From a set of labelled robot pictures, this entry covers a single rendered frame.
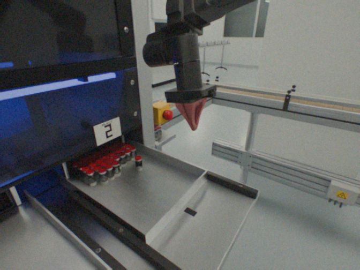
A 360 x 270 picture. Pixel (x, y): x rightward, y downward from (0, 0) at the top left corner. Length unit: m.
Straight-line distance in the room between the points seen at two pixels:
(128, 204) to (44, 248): 0.19
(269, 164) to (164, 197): 0.99
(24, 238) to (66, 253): 0.11
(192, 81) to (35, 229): 0.47
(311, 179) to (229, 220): 0.98
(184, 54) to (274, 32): 1.48
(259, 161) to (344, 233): 0.82
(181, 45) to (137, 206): 0.39
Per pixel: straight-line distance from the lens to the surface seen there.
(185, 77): 0.44
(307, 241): 1.81
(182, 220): 0.53
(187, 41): 0.44
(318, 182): 1.47
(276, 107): 1.29
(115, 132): 0.65
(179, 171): 0.67
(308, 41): 1.84
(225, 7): 0.44
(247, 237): 1.68
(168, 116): 0.77
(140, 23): 0.68
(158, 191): 0.60
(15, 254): 0.58
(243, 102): 1.33
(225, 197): 0.59
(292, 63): 1.86
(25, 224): 0.63
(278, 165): 1.45
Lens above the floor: 1.28
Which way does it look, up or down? 26 degrees down
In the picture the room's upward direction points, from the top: straight up
